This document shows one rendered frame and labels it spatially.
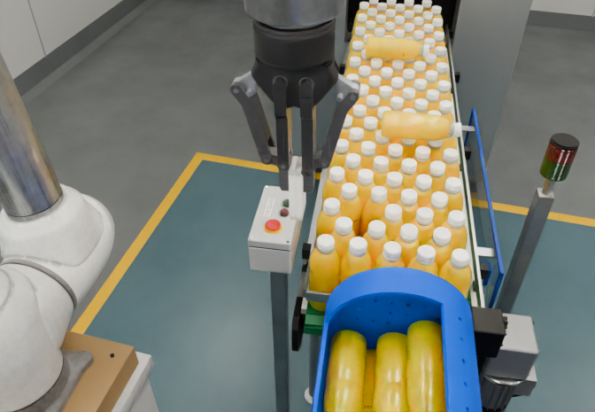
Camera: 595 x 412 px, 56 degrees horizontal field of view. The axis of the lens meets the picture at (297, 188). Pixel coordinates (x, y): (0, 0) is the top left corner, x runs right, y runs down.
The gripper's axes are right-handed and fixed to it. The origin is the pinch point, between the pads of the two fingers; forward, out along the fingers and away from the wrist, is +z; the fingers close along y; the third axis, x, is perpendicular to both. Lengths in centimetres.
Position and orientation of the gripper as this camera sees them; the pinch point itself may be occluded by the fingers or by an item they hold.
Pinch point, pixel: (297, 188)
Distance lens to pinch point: 62.8
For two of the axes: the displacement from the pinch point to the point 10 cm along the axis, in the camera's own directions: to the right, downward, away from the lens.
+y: -9.9, -0.8, 1.2
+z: 0.2, 7.7, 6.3
